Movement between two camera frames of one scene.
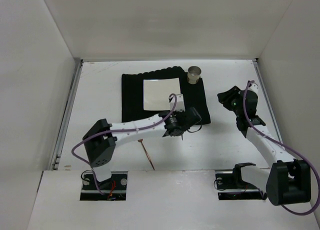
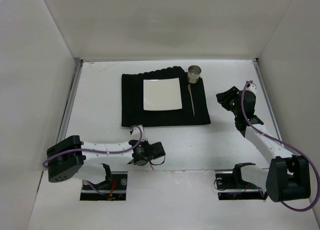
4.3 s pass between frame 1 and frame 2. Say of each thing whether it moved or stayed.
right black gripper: stayed
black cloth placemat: stayed
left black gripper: moved
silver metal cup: stayed
